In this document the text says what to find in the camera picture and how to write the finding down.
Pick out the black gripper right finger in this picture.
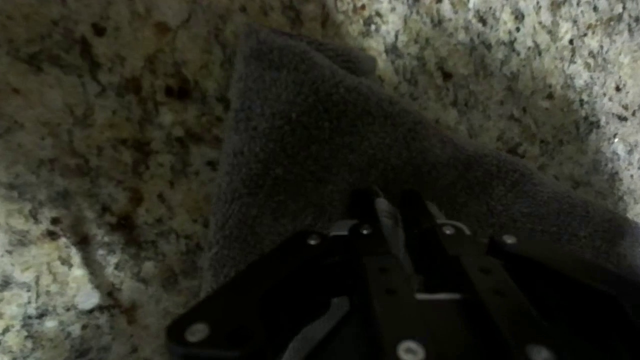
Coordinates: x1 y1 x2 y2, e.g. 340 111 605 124
398 188 640 360

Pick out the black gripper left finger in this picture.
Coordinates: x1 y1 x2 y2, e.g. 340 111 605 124
166 188 431 360

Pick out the grey terry cloth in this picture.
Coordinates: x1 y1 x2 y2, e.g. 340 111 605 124
198 26 640 298

